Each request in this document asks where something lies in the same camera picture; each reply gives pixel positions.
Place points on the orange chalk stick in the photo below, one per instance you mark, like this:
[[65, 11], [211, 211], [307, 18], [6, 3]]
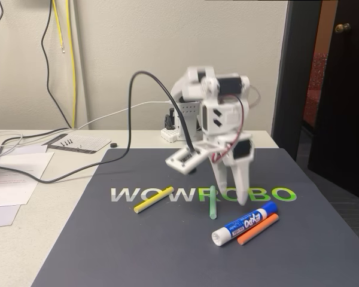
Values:
[[257, 230]]

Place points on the blue dry erase marker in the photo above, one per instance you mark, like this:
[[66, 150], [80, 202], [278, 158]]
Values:
[[242, 225]]

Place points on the yellow chalk stick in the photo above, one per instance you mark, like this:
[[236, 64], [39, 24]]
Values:
[[152, 200]]

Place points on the white printed paper sheet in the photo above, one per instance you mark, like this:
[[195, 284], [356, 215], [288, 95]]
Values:
[[15, 191]]

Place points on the green chalk stick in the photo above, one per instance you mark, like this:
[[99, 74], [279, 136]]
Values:
[[212, 203]]

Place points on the dark wooden door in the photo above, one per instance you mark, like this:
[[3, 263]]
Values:
[[347, 104]]

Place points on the white blank paper sheet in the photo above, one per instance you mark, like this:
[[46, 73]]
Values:
[[27, 149], [3, 215]]

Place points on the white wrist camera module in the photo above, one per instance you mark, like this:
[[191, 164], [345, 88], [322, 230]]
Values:
[[185, 160]]

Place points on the dark grey door frame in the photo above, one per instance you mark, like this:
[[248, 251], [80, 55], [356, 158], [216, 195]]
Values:
[[290, 89]]

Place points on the ruled screw card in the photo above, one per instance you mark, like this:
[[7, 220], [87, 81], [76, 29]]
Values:
[[86, 142]]

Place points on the brass door knob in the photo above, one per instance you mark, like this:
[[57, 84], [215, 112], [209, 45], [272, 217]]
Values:
[[342, 28]]

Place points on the grey mat with logo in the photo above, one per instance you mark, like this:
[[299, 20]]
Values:
[[167, 254]]

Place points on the small black round cap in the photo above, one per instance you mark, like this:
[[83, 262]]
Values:
[[114, 145]]

